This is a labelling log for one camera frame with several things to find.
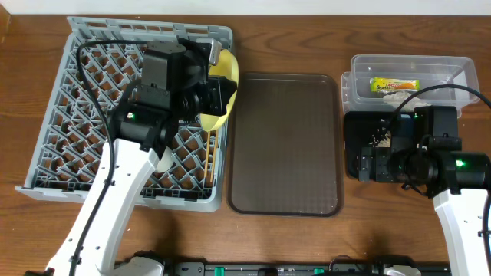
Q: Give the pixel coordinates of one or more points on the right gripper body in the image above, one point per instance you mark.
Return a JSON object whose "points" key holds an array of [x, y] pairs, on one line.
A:
{"points": [[365, 164]]}

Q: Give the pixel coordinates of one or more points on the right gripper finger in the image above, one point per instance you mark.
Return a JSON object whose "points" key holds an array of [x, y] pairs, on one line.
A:
{"points": [[381, 159], [366, 164]]}

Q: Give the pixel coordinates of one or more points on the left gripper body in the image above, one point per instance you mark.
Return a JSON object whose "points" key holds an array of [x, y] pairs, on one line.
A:
{"points": [[223, 96]]}

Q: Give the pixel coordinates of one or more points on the yellow plate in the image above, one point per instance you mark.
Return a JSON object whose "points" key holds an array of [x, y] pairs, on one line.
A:
{"points": [[227, 67]]}

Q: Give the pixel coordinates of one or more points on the white napkin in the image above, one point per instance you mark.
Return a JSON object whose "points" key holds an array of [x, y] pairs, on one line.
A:
{"points": [[396, 99]]}

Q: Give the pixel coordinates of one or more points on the wooden chopstick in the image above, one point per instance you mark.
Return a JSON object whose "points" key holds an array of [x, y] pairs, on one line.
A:
{"points": [[215, 145], [207, 154]]}

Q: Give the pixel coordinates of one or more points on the green snack wrapper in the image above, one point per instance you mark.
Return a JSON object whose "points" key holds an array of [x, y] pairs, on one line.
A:
{"points": [[386, 85]]}

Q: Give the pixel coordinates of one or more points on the white paper cup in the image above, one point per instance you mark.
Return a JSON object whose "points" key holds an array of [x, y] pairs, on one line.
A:
{"points": [[166, 161]]}

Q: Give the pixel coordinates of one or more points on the rice food waste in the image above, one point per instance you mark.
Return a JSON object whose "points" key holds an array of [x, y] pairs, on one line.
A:
{"points": [[382, 136]]}

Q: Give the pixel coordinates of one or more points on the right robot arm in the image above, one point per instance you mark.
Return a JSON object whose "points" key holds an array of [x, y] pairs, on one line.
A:
{"points": [[422, 150]]}

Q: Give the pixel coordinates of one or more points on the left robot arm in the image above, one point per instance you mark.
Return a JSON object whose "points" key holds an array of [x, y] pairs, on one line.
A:
{"points": [[176, 84]]}

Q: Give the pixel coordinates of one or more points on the grey dishwasher rack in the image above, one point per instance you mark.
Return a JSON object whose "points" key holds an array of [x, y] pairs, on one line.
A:
{"points": [[108, 53]]}

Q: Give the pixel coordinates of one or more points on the black tray bin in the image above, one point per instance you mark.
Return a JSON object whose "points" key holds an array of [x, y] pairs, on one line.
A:
{"points": [[358, 128]]}

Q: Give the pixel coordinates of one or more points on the clear plastic bin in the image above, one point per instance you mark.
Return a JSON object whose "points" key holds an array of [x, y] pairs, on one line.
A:
{"points": [[429, 70]]}

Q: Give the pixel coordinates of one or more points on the brown serving tray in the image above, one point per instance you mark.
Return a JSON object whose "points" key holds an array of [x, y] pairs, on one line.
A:
{"points": [[287, 156]]}

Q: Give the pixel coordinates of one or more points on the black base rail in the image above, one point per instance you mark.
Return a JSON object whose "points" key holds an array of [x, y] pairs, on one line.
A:
{"points": [[268, 269]]}

